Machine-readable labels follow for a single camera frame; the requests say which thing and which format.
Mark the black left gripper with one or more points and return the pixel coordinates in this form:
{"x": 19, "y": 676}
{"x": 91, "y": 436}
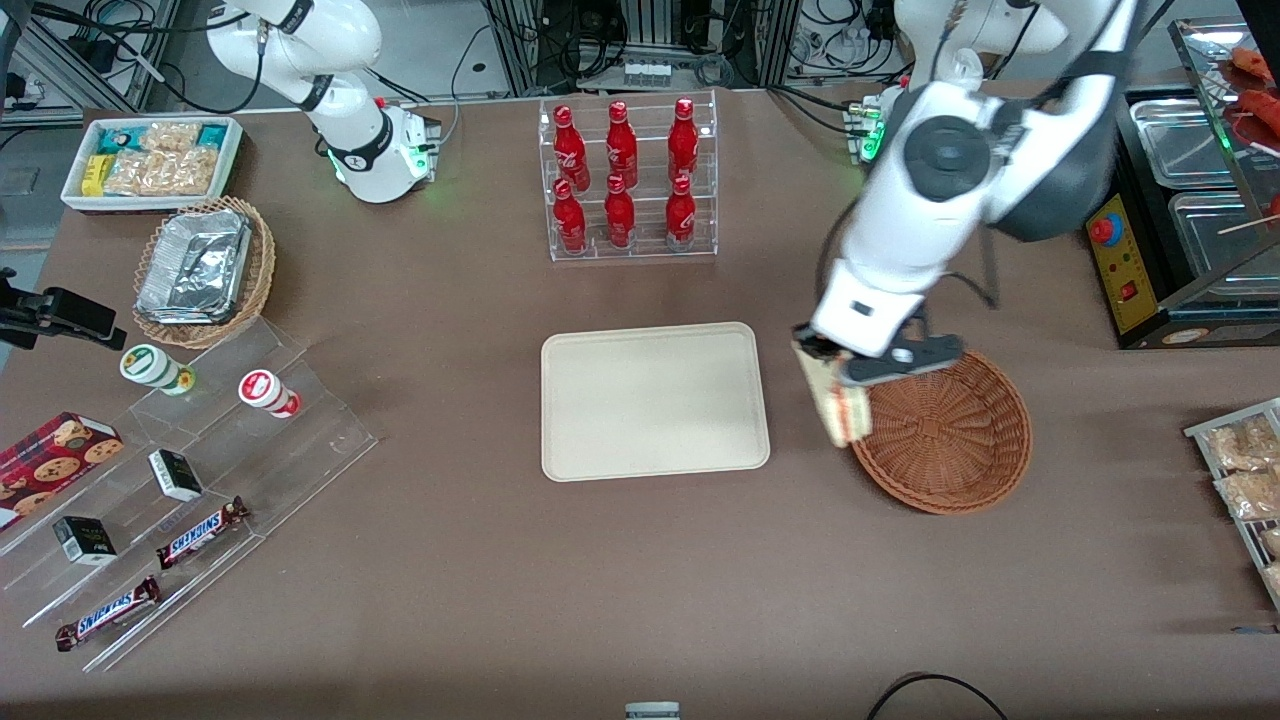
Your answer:
{"x": 809, "y": 347}

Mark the triangle sandwich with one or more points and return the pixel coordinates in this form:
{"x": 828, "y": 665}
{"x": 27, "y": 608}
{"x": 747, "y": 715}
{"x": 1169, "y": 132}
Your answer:
{"x": 835, "y": 405}

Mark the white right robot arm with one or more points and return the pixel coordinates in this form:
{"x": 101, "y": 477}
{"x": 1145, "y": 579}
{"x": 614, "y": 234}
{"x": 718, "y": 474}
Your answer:
{"x": 350, "y": 140}

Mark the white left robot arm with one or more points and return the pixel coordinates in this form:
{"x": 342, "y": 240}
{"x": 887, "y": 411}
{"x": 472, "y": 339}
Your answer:
{"x": 900, "y": 230}

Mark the brown round wicker basket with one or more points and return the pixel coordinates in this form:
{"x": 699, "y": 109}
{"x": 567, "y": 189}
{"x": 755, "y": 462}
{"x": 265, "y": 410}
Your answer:
{"x": 950, "y": 450}

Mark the beige plastic serving tray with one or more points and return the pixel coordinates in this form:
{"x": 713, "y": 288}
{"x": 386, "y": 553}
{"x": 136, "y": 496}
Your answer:
{"x": 655, "y": 400}

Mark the light tan wicker basket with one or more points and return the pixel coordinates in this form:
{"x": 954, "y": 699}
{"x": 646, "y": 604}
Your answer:
{"x": 262, "y": 270}

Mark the red cola bottle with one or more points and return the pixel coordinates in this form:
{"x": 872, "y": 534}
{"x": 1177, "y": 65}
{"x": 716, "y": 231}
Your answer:
{"x": 621, "y": 145}
{"x": 619, "y": 215}
{"x": 683, "y": 140}
{"x": 570, "y": 150}
{"x": 680, "y": 215}
{"x": 570, "y": 220}

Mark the clear acrylic bottle rack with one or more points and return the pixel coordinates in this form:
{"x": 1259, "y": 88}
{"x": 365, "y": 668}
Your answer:
{"x": 650, "y": 245}

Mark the black food warmer cabinet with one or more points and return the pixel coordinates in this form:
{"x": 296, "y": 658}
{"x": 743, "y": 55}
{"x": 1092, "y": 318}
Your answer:
{"x": 1140, "y": 300}

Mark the white power strip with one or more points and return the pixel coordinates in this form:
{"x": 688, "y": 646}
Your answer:
{"x": 647, "y": 72}

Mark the grey metal snack rack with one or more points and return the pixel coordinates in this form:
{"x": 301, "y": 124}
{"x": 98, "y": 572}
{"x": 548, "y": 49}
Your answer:
{"x": 1200, "y": 432}

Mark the small grey device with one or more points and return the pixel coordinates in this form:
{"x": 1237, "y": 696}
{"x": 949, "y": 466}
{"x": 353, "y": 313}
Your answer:
{"x": 652, "y": 711}

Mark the steel warmer pan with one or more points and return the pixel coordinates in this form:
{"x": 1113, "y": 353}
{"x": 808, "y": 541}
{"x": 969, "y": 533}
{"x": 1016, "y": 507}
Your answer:
{"x": 1180, "y": 145}
{"x": 1215, "y": 235}

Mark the clear bagged rice snack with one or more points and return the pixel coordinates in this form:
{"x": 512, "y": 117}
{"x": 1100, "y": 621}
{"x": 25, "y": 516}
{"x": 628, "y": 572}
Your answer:
{"x": 1250, "y": 495}
{"x": 1240, "y": 445}
{"x": 1274, "y": 580}
{"x": 1270, "y": 542}

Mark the red sausage on skewer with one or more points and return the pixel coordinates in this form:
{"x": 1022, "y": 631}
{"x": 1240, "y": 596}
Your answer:
{"x": 1260, "y": 108}
{"x": 1255, "y": 62}

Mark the clear acrylic tiered stand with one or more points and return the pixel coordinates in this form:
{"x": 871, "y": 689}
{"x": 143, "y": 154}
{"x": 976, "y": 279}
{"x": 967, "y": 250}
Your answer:
{"x": 300, "y": 440}

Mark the red lid snack cup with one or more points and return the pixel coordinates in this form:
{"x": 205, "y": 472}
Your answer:
{"x": 265, "y": 390}

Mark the stacked aluminium foil trays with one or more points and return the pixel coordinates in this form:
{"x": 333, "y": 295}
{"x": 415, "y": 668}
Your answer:
{"x": 195, "y": 265}

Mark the teal snack packet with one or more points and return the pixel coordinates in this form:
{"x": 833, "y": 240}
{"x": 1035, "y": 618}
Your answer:
{"x": 213, "y": 135}
{"x": 120, "y": 140}

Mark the Snickers chocolate bar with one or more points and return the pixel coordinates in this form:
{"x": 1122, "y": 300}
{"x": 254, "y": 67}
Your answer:
{"x": 200, "y": 533}
{"x": 108, "y": 613}

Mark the clear bagged cracker snack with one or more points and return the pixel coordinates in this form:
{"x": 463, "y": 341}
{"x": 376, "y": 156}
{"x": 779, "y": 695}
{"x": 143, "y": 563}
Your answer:
{"x": 135, "y": 172}
{"x": 190, "y": 170}
{"x": 170, "y": 137}

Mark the small black carton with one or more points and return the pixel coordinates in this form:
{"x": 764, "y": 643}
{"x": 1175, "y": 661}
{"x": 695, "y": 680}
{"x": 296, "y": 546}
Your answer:
{"x": 85, "y": 540}
{"x": 175, "y": 475}

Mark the green lid snack cup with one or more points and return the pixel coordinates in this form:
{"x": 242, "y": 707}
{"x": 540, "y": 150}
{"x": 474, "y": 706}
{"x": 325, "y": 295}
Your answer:
{"x": 150, "y": 366}

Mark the yellow snack packet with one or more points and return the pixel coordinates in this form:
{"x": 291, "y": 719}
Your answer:
{"x": 95, "y": 175}

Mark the white plastic snack bin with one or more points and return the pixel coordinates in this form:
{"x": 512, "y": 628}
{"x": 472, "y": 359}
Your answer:
{"x": 75, "y": 195}

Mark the red cookie box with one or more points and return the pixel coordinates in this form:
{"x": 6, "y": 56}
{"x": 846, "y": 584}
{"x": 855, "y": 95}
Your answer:
{"x": 50, "y": 460}

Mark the black camera clamp mount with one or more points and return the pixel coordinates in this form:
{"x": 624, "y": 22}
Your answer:
{"x": 70, "y": 312}

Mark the aluminium frame structure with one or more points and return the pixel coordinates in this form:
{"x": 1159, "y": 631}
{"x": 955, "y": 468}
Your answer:
{"x": 60, "y": 60}

